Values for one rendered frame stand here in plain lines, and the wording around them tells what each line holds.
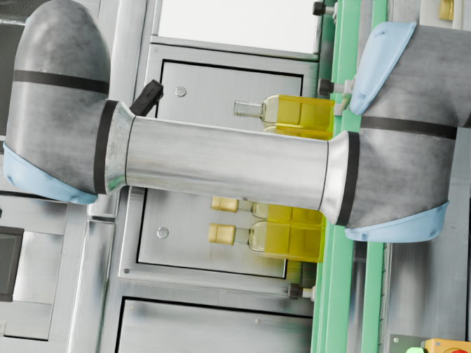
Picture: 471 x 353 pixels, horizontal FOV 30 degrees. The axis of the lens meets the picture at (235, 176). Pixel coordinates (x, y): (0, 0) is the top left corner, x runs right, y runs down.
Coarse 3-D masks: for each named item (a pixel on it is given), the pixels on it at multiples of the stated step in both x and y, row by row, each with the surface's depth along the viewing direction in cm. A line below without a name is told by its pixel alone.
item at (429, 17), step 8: (424, 0) 151; (432, 0) 151; (440, 0) 150; (456, 0) 128; (424, 8) 151; (432, 8) 151; (456, 8) 128; (424, 16) 151; (432, 16) 151; (456, 16) 128; (424, 24) 150; (432, 24) 150; (440, 24) 150; (448, 24) 150; (456, 24) 128
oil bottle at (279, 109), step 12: (276, 96) 156; (288, 96) 156; (264, 108) 156; (276, 108) 155; (288, 108) 155; (300, 108) 155; (312, 108) 155; (324, 108) 156; (264, 120) 156; (276, 120) 155; (288, 120) 155; (300, 120) 155; (312, 120) 155; (324, 120) 155
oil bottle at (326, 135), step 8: (264, 128) 155; (272, 128) 154; (280, 128) 154; (288, 128) 154; (296, 128) 154; (304, 128) 155; (296, 136) 154; (304, 136) 154; (312, 136) 154; (320, 136) 154; (328, 136) 154
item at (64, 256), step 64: (0, 0) 179; (128, 0) 176; (0, 64) 176; (128, 64) 173; (320, 64) 178; (0, 128) 172; (0, 192) 169; (128, 192) 168; (0, 256) 166; (64, 256) 164; (0, 320) 162; (64, 320) 161; (128, 320) 163; (192, 320) 164; (256, 320) 164
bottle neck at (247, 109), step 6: (234, 102) 157; (240, 102) 157; (246, 102) 157; (252, 102) 157; (234, 108) 156; (240, 108) 156; (246, 108) 156; (252, 108) 156; (258, 108) 156; (234, 114) 157; (240, 114) 157; (246, 114) 157; (252, 114) 157; (258, 114) 157
